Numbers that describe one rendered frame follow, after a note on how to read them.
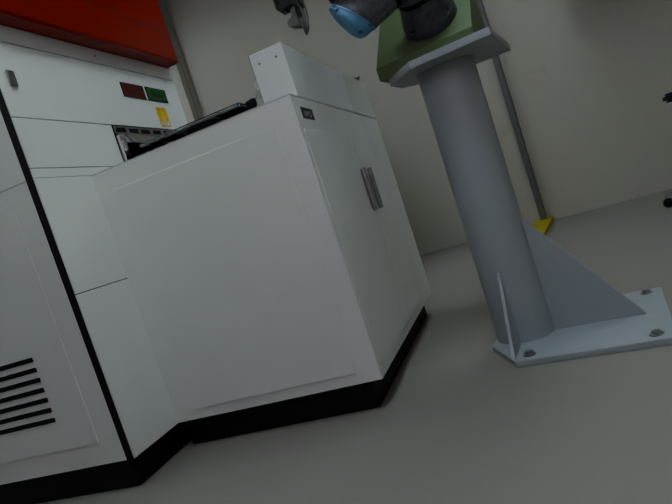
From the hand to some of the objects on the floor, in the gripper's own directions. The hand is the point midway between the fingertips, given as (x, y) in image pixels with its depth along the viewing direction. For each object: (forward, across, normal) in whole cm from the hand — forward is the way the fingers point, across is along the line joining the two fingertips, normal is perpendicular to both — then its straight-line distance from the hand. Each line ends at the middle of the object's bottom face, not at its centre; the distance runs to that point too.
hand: (307, 29), depth 183 cm
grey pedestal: (+111, +20, +49) cm, 123 cm away
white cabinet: (+111, +3, -26) cm, 114 cm away
